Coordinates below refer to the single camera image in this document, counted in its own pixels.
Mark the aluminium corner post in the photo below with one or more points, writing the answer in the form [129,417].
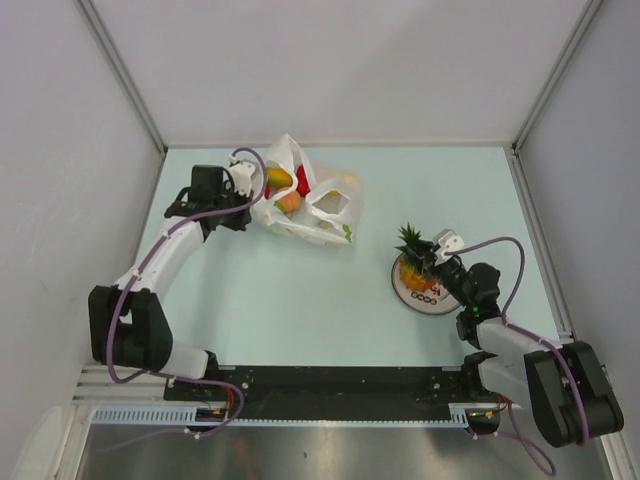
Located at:
[559,69]
[115,61]

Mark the white plastic bag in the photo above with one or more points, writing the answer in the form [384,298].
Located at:
[329,214]

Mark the round printed plate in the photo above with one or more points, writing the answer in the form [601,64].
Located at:
[420,293]

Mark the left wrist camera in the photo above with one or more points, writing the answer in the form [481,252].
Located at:
[242,173]

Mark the left aluminium corner post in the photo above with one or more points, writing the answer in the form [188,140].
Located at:
[115,61]

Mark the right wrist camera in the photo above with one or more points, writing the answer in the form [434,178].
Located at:
[446,243]

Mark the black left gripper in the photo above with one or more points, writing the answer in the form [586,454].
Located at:
[239,223]

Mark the orange pink fake peach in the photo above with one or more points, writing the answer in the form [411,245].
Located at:
[289,203]

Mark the white slotted cable duct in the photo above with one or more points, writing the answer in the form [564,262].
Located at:
[453,415]

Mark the right aluminium corner post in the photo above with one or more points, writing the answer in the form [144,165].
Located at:
[559,69]

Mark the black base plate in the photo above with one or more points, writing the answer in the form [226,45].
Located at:
[352,388]

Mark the orange green fake papaya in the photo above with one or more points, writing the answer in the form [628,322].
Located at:
[278,178]

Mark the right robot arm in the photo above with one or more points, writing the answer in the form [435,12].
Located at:
[563,385]

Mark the red fake pepper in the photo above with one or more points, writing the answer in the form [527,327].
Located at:
[303,186]

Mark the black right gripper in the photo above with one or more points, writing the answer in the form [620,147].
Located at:
[433,269]

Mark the orange fake pineapple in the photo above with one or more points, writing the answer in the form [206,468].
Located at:
[413,250]

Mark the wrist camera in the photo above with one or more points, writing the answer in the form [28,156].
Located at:
[446,243]
[242,173]

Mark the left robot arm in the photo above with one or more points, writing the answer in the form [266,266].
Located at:
[128,326]

